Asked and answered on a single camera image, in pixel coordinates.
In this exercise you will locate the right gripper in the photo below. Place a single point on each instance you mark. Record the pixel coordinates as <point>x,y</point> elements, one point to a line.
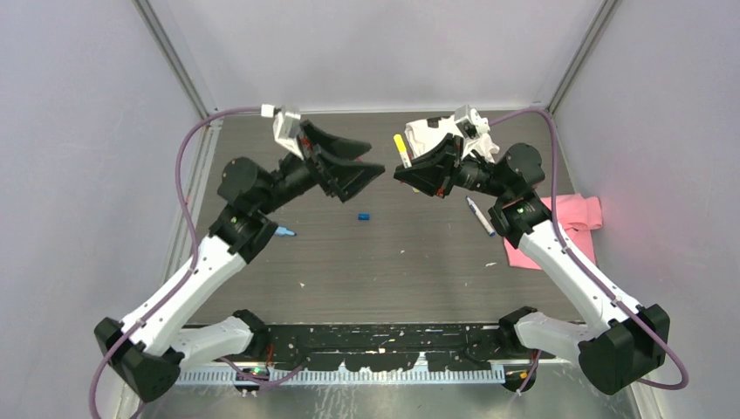
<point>428,173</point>

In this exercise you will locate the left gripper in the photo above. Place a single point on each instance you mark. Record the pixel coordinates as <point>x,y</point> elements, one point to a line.
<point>341,179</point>

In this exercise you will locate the yellow pen cap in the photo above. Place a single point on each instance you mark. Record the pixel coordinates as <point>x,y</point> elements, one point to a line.
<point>399,144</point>

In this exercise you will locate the white blue marker pen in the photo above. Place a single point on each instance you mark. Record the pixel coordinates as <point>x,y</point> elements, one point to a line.
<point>482,219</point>

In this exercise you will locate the white pen yellow end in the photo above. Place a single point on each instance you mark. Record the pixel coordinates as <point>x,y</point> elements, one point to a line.
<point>405,159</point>

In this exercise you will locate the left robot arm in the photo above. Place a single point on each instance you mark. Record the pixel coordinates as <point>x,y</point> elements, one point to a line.
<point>151,346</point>

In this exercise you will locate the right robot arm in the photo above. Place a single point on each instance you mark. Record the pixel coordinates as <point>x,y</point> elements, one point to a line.
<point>621,340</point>

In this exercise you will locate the white folded cloth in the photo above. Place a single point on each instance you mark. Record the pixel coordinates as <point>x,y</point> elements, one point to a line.
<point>424,134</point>

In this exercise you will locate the light blue highlighter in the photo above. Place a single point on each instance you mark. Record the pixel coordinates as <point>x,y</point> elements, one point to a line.
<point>284,232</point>

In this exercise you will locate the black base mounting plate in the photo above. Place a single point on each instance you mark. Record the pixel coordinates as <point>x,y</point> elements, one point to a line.
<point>383,347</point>

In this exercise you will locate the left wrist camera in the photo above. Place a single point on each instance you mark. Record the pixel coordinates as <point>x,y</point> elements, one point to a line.
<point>286,127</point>

